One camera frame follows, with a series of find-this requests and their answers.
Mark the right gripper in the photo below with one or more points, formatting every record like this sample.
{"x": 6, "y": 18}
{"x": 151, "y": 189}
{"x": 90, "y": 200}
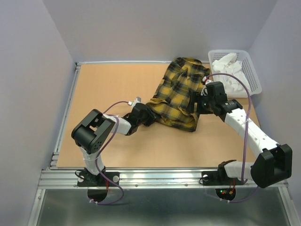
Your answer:
{"x": 195, "y": 97}

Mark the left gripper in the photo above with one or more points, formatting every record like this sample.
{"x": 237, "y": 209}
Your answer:
{"x": 151, "y": 118}

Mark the yellow plaid long sleeve shirt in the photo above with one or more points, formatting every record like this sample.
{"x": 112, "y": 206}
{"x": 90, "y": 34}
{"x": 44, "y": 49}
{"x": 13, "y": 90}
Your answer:
{"x": 171, "y": 98}

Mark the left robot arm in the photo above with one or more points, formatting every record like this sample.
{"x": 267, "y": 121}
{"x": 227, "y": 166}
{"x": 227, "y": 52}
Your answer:
{"x": 91, "y": 136}

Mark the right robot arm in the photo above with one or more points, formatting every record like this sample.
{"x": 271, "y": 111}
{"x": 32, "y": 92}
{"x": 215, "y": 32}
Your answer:
{"x": 273, "y": 161}

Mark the white shirt in basket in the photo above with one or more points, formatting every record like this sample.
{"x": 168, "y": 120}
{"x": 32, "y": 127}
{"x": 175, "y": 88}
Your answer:
{"x": 228, "y": 64}

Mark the white plastic laundry basket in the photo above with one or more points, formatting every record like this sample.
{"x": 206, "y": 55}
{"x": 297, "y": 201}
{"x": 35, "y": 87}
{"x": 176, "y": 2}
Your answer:
{"x": 247, "y": 68}

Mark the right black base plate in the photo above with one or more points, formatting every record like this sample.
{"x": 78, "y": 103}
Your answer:
{"x": 214, "y": 178}

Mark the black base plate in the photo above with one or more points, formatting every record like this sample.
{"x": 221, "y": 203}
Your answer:
{"x": 214, "y": 178}
{"x": 86, "y": 179}

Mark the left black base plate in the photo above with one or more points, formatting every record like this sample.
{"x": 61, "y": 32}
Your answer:
{"x": 86, "y": 179}

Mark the aluminium mounting rail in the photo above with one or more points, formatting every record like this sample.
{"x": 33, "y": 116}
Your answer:
{"x": 131, "y": 178}

